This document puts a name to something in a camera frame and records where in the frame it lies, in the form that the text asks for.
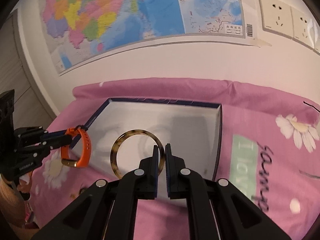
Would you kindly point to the grey wooden door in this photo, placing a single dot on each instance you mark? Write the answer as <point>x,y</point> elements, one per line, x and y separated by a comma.
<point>30,107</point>

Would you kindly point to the colourful wall map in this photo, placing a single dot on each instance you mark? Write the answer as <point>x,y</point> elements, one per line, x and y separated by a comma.
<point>78,30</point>

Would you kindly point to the orange sleeved forearm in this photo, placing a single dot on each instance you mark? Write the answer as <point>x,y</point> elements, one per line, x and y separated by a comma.
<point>12,205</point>

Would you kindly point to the orange smart watch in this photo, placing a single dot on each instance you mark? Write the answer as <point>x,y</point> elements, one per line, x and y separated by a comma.
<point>84,159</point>

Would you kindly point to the pink floral bedsheet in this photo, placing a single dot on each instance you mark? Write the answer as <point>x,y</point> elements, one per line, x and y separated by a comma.
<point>282,178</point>

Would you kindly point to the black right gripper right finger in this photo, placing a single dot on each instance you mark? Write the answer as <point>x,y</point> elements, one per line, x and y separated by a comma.
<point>216,209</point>

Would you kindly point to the person's left hand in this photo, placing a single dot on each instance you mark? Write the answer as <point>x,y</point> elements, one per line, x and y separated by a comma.
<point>24,186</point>

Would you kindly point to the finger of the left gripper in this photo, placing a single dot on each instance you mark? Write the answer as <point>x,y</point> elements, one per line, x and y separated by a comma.
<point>55,144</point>
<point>58,133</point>

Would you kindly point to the white wall socket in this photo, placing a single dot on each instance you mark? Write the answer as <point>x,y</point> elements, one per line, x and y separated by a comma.
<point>302,28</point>
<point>276,17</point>

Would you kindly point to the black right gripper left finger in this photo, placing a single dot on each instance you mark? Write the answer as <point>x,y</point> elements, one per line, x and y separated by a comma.
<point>106,210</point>

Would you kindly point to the dark blue white tray box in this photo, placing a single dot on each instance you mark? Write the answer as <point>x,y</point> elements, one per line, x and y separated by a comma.
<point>191,128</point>

